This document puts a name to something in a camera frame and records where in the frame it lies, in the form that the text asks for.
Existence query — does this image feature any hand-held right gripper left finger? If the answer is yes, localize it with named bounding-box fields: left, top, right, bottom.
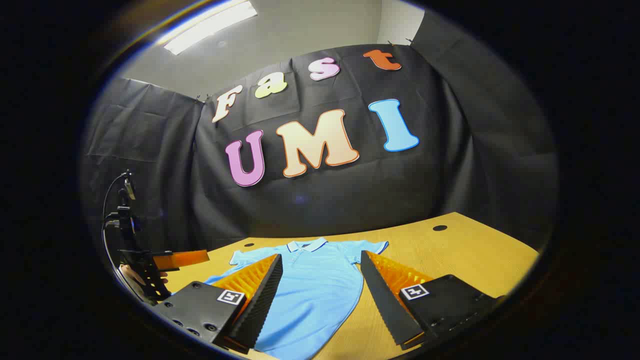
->
left=150, top=253, right=284, bottom=356

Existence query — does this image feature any black backdrop cloth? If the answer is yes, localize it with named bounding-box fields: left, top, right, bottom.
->
left=80, top=7, right=558, bottom=253

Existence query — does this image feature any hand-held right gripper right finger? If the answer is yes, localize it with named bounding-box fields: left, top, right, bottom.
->
left=360, top=250, right=503, bottom=351

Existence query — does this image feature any light blue T-shirt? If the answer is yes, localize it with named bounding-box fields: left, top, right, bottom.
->
left=202, top=237, right=390, bottom=360

